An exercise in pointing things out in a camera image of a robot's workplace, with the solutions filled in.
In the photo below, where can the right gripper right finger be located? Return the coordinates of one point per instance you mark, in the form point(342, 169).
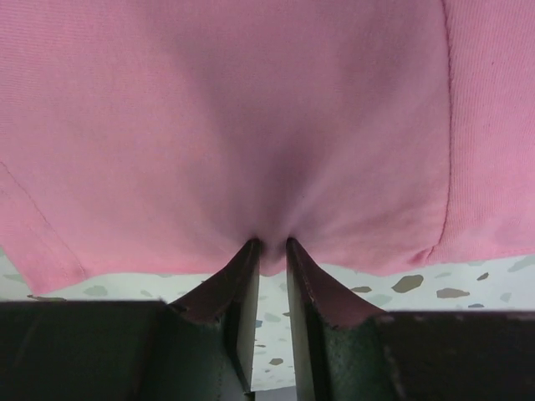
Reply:
point(345, 348)

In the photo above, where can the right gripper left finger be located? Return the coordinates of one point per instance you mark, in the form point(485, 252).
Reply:
point(199, 347)

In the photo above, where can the pink t-shirt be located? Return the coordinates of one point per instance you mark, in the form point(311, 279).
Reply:
point(160, 136)

